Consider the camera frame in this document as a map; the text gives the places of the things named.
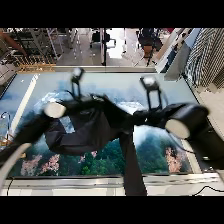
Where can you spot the black garment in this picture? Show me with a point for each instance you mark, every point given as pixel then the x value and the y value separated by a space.
pixel 88 133

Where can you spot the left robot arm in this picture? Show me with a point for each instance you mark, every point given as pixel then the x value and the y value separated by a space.
pixel 30 131

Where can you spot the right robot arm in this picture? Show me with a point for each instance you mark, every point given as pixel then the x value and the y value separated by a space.
pixel 191 116

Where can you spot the checked shirt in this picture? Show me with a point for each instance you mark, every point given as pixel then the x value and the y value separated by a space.
pixel 206 56

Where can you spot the silver frame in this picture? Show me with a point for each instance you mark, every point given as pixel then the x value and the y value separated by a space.
pixel 66 184

